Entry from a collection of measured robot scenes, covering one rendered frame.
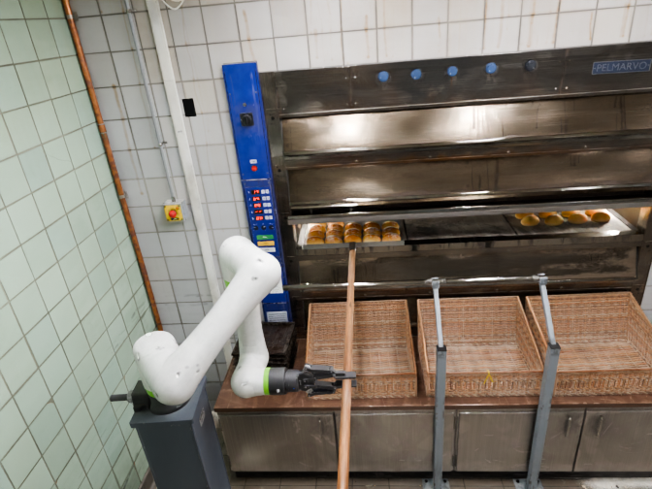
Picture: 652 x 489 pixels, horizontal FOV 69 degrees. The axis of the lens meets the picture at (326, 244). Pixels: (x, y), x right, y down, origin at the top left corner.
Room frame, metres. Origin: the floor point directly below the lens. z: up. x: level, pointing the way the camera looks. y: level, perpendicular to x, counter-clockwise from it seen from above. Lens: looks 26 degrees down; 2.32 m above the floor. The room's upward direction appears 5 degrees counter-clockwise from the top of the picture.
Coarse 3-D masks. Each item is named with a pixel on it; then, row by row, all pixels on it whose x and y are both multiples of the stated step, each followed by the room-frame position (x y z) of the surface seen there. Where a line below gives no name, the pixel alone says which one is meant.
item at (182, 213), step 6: (168, 204) 2.30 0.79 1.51; (174, 204) 2.30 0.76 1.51; (180, 204) 2.29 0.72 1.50; (168, 210) 2.30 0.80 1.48; (174, 210) 2.29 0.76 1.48; (180, 210) 2.29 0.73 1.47; (186, 210) 2.35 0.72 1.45; (168, 216) 2.30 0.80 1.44; (180, 216) 2.29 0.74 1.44; (186, 216) 2.33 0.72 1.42
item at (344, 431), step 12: (348, 276) 1.92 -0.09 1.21; (348, 288) 1.80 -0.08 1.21; (348, 300) 1.71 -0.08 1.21; (348, 312) 1.61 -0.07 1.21; (348, 324) 1.53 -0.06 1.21; (348, 336) 1.46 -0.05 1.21; (348, 348) 1.38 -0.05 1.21; (348, 360) 1.32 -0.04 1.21; (348, 384) 1.20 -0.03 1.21; (348, 396) 1.15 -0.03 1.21; (348, 408) 1.09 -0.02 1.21; (348, 420) 1.05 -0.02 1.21; (348, 432) 1.01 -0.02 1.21; (348, 444) 0.96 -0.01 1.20; (348, 456) 0.92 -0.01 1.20; (348, 468) 0.89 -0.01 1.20
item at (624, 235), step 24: (408, 240) 2.29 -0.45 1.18; (432, 240) 2.27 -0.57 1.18; (456, 240) 2.24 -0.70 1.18; (480, 240) 2.22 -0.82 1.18; (504, 240) 2.19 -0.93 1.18; (528, 240) 2.18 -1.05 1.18; (552, 240) 2.16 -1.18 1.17; (576, 240) 2.15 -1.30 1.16; (600, 240) 2.14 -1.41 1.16; (624, 240) 2.13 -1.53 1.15
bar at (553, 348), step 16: (288, 288) 1.93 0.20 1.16; (304, 288) 1.92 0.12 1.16; (320, 288) 1.91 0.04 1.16; (336, 288) 1.91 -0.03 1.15; (544, 288) 1.79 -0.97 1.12; (544, 304) 1.74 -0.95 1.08; (544, 368) 1.62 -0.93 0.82; (544, 384) 1.59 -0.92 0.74; (544, 400) 1.58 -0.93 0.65; (544, 416) 1.58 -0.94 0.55; (544, 432) 1.58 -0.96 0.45; (432, 480) 1.71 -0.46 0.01; (528, 480) 1.60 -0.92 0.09
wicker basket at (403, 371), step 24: (336, 312) 2.23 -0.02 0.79; (360, 312) 2.22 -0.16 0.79; (312, 336) 2.19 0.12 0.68; (336, 336) 2.19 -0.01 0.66; (360, 336) 2.18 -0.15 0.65; (384, 336) 2.17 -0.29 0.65; (408, 336) 2.02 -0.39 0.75; (312, 360) 2.08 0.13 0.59; (336, 360) 2.07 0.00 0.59; (360, 360) 2.05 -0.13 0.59; (384, 360) 2.03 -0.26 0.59; (408, 360) 2.01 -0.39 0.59; (360, 384) 1.78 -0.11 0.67; (384, 384) 1.77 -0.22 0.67; (408, 384) 1.83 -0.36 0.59
